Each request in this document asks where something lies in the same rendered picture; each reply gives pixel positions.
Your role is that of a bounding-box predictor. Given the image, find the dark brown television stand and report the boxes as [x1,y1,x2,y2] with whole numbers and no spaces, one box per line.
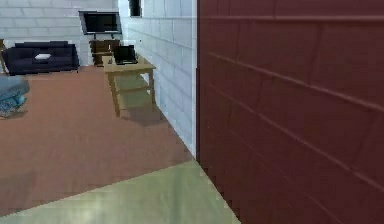
[88,38,121,67]

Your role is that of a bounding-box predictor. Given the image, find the black television set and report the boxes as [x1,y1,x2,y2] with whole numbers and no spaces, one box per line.
[78,10,123,36]

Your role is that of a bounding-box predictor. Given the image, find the light wooden shelf table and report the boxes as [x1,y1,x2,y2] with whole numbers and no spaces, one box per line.
[101,54,157,118]

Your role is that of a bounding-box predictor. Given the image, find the black open laptop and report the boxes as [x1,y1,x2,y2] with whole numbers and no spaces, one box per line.
[112,44,139,66]

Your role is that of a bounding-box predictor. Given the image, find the dark navy sofa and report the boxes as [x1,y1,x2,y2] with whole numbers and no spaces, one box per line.
[1,40,80,76]

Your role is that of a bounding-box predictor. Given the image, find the dark framed wall picture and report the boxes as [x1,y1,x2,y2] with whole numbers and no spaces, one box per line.
[128,0,142,18]

